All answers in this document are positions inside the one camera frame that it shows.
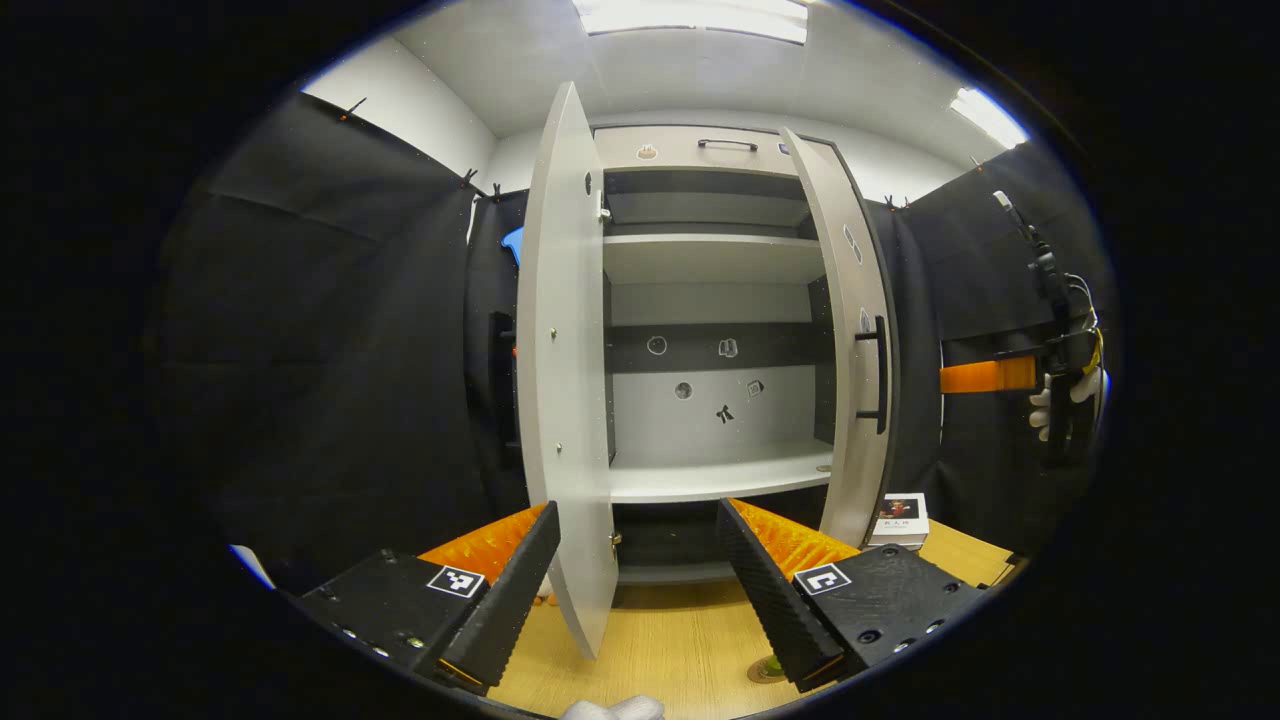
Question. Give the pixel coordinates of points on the black backdrop cloth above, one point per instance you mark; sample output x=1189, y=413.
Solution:
x=330, y=350

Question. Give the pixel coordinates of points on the white flat object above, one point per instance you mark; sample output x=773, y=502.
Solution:
x=252, y=568

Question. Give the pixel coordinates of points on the metal door hinge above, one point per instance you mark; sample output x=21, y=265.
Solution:
x=615, y=545
x=604, y=205

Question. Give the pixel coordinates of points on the white cabinet door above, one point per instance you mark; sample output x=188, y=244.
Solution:
x=565, y=400
x=850, y=280

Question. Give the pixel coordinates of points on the white book with dark picture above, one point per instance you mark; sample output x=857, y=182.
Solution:
x=898, y=515

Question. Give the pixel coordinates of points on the narrow ceiling light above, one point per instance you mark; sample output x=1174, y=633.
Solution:
x=988, y=118

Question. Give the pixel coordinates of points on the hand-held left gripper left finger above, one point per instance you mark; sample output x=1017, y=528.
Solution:
x=510, y=600

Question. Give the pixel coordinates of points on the round cork coaster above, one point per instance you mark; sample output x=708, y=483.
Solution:
x=760, y=677

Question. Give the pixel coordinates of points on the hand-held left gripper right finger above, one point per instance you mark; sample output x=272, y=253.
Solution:
x=770, y=590

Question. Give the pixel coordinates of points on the white and grey cabinet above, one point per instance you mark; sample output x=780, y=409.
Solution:
x=710, y=260

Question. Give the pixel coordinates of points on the long ceiling light panel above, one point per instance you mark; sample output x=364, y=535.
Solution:
x=690, y=18

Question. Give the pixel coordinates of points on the clear bottle with green label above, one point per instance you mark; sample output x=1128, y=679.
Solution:
x=772, y=665

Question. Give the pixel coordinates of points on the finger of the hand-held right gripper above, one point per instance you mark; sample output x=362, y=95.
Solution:
x=985, y=375

